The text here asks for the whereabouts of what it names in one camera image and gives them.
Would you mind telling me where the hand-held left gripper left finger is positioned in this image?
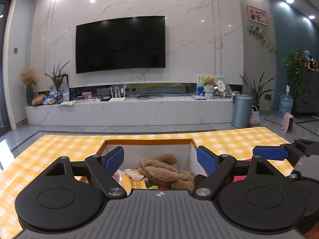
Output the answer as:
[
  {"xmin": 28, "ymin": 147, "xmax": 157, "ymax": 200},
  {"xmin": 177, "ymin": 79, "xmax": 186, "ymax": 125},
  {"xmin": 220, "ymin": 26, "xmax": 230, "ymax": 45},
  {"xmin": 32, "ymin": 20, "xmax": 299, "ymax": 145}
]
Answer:
[{"xmin": 44, "ymin": 146, "xmax": 127, "ymax": 200}]

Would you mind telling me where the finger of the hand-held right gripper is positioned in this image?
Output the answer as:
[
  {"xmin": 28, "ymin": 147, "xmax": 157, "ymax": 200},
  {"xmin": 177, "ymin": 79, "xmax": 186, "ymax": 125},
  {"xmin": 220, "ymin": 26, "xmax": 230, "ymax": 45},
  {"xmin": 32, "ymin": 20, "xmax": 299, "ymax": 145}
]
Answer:
[{"xmin": 253, "ymin": 139, "xmax": 319, "ymax": 169}]

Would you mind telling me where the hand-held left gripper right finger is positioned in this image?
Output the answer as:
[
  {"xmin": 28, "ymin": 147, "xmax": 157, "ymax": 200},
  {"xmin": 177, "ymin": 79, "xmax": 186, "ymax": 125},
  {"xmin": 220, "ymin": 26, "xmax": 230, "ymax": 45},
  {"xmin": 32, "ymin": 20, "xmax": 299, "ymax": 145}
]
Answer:
[{"xmin": 193, "ymin": 145, "xmax": 277, "ymax": 200}]

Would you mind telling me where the yellow snack packet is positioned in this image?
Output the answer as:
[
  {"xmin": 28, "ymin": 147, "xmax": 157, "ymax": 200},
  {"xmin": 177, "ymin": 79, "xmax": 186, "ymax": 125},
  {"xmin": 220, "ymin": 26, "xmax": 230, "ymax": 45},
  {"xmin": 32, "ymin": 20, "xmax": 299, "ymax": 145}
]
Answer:
[{"xmin": 113, "ymin": 169, "xmax": 147, "ymax": 196}]

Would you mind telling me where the white storage box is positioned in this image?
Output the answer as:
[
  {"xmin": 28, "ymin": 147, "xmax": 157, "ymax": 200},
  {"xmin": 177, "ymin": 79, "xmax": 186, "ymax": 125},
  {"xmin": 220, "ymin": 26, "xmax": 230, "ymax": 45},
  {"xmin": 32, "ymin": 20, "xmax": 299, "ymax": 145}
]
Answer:
[{"xmin": 96, "ymin": 138, "xmax": 207, "ymax": 197}]

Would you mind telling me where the brown plush toy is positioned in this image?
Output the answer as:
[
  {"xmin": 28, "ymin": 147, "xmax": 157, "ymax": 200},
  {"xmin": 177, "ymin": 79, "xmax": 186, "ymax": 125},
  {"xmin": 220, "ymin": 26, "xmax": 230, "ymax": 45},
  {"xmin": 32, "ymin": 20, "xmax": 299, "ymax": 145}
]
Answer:
[{"xmin": 138, "ymin": 154, "xmax": 195, "ymax": 191}]

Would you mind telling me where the pink space heater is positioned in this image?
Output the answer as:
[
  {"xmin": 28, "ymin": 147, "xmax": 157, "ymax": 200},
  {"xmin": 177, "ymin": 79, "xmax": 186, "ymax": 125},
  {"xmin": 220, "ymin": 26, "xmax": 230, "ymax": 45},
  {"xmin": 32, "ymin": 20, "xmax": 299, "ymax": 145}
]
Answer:
[{"xmin": 282, "ymin": 113, "xmax": 294, "ymax": 133}]

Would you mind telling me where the small woven bag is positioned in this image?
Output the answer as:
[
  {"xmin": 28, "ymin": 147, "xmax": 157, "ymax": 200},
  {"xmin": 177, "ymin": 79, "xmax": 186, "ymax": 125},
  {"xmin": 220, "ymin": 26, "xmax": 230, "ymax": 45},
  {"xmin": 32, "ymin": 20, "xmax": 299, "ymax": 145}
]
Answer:
[{"xmin": 250, "ymin": 105, "xmax": 260, "ymax": 126}]

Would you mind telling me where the red cloth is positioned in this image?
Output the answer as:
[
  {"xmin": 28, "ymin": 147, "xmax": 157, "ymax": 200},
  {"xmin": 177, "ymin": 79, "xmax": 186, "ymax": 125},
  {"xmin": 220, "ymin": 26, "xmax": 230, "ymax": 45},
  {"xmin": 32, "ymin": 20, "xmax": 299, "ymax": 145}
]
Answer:
[{"xmin": 234, "ymin": 158, "xmax": 253, "ymax": 183}]

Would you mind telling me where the white marble television console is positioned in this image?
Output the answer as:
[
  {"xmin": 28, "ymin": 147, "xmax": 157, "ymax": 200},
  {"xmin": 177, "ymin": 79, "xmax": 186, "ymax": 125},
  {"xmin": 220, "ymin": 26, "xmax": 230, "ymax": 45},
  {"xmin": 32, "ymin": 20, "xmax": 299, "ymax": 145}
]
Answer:
[{"xmin": 26, "ymin": 97, "xmax": 237, "ymax": 125}]

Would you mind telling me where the grey metal trash can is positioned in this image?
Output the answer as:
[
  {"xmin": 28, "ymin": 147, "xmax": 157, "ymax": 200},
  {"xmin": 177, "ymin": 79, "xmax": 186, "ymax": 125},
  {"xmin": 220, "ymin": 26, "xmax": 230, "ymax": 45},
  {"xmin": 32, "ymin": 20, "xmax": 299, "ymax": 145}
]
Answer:
[{"xmin": 232, "ymin": 94, "xmax": 253, "ymax": 128}]

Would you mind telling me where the blue water bottle with pump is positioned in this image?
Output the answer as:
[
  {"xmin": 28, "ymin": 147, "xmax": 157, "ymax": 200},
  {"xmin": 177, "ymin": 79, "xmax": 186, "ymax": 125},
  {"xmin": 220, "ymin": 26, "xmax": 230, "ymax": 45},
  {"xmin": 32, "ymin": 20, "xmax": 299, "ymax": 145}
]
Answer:
[{"xmin": 277, "ymin": 85, "xmax": 294, "ymax": 118}]

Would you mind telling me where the yellow checkered tablecloth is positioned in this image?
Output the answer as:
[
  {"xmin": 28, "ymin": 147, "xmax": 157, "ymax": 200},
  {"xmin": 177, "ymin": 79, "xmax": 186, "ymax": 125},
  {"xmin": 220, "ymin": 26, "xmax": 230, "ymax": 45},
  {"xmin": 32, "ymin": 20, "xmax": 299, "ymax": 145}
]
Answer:
[{"xmin": 0, "ymin": 127, "xmax": 297, "ymax": 237}]

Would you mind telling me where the white router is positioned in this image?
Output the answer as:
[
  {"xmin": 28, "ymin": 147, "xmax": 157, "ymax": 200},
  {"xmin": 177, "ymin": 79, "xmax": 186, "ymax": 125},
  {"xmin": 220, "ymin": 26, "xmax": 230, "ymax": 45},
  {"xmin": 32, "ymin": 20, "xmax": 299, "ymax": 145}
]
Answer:
[{"xmin": 109, "ymin": 85, "xmax": 126, "ymax": 102}]

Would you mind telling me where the potted snake plant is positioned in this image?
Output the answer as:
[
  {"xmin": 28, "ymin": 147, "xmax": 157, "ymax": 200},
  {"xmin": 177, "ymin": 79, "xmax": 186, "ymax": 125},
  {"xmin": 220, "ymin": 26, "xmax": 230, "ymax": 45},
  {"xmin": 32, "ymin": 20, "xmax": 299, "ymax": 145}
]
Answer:
[{"xmin": 239, "ymin": 71, "xmax": 275, "ymax": 111}]

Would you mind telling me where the dark grey cabinet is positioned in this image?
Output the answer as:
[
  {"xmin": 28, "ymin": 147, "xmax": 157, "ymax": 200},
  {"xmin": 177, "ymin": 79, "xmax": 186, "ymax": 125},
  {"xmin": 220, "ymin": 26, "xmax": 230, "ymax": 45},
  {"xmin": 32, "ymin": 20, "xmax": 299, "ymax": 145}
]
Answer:
[{"xmin": 293, "ymin": 65, "xmax": 319, "ymax": 116}]

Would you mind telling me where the white round ornament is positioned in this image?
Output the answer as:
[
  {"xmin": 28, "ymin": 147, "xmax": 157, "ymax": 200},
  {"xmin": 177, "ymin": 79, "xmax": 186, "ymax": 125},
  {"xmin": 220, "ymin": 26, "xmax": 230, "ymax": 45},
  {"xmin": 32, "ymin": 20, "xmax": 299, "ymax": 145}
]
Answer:
[{"xmin": 216, "ymin": 80, "xmax": 226, "ymax": 96}]

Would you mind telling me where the green picture board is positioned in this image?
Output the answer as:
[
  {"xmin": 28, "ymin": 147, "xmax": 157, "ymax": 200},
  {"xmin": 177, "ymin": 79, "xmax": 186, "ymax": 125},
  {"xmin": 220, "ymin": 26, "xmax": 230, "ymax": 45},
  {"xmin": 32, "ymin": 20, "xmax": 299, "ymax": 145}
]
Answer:
[{"xmin": 197, "ymin": 75, "xmax": 223, "ymax": 95}]

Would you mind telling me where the small teddy bear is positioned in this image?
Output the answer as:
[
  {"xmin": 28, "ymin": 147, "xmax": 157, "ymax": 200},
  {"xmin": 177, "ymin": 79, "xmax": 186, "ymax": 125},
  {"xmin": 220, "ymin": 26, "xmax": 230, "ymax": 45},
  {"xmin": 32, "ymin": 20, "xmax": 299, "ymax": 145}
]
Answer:
[{"xmin": 204, "ymin": 76, "xmax": 215, "ymax": 99}]

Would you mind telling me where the white and blue bag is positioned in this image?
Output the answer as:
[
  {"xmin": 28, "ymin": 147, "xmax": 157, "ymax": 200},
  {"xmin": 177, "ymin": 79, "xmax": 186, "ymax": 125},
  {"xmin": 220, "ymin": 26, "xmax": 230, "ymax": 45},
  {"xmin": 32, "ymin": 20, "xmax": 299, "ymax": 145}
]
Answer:
[{"xmin": 61, "ymin": 82, "xmax": 70, "ymax": 102}]

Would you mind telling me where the leafy green climbing plant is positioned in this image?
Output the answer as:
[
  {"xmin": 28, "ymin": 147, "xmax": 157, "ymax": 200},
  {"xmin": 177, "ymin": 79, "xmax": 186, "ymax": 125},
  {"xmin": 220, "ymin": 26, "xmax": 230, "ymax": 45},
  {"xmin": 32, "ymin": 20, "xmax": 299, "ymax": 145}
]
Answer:
[{"xmin": 283, "ymin": 50, "xmax": 309, "ymax": 105}]

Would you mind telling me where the green plant in glass vase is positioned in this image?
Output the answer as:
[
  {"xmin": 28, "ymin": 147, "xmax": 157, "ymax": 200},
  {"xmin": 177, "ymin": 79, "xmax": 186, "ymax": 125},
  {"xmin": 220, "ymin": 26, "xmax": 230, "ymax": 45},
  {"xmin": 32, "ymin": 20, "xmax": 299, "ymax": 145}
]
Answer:
[{"xmin": 44, "ymin": 60, "xmax": 71, "ymax": 104}]

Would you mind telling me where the brown bread bag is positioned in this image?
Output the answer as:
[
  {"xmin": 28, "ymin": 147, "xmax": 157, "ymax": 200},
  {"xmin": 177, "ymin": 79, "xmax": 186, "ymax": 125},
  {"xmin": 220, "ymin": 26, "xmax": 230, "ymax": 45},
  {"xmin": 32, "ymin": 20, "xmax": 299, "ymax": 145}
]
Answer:
[{"xmin": 32, "ymin": 94, "xmax": 46, "ymax": 106}]

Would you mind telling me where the dark vase with dried flowers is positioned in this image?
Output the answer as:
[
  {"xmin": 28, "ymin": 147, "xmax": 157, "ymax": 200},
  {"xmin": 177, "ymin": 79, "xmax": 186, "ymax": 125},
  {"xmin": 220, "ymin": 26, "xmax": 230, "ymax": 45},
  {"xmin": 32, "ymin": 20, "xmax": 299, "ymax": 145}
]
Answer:
[{"xmin": 20, "ymin": 67, "xmax": 38, "ymax": 106}]

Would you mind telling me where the hanging vine plant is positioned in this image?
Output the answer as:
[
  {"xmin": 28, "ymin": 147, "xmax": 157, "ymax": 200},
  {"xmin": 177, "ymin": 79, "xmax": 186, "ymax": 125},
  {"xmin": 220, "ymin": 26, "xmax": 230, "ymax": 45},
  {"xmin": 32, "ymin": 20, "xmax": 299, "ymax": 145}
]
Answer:
[{"xmin": 247, "ymin": 25, "xmax": 277, "ymax": 55}]

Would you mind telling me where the sliding glass door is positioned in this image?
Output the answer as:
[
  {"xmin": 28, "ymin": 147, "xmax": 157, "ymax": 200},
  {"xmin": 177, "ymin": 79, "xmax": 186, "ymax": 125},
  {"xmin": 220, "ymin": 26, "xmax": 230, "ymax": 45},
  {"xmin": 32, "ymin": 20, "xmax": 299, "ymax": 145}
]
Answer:
[{"xmin": 0, "ymin": 0, "xmax": 19, "ymax": 136}]

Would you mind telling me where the black power cable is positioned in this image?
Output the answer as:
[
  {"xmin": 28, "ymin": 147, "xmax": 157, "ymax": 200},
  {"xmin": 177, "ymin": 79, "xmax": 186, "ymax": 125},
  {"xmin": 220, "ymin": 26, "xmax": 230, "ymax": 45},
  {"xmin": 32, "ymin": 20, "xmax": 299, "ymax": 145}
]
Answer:
[{"xmin": 264, "ymin": 108, "xmax": 283, "ymax": 122}]

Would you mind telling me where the black wall television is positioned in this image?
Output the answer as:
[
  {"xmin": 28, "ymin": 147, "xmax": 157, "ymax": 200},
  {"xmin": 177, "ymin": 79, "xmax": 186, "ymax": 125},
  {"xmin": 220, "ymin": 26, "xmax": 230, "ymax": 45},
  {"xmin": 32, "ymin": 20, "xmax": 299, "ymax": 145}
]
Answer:
[{"xmin": 75, "ymin": 16, "xmax": 166, "ymax": 74}]

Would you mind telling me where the framed wall picture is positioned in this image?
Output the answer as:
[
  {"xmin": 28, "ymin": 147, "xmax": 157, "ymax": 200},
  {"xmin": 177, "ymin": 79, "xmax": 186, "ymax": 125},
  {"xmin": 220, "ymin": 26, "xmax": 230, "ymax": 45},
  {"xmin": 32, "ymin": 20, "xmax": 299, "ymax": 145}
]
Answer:
[{"xmin": 247, "ymin": 4, "xmax": 269, "ymax": 26}]

